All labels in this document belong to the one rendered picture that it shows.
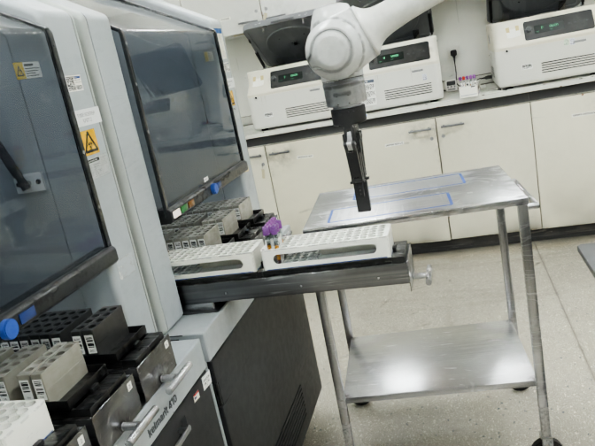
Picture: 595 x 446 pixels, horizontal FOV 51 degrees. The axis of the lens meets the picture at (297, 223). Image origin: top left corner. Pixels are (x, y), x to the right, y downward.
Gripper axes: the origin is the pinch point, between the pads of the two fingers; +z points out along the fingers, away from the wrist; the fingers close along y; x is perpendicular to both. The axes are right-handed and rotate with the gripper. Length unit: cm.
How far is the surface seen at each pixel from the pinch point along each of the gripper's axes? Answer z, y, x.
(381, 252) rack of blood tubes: 12.1, 4.9, 2.8
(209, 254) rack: 8.5, 3.1, -38.3
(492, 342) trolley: 67, -56, 25
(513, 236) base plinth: 91, -234, 46
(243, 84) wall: -23, -291, -118
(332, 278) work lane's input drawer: 16.3, 6.8, -8.7
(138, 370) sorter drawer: 15, 47, -36
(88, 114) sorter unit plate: -29, 27, -46
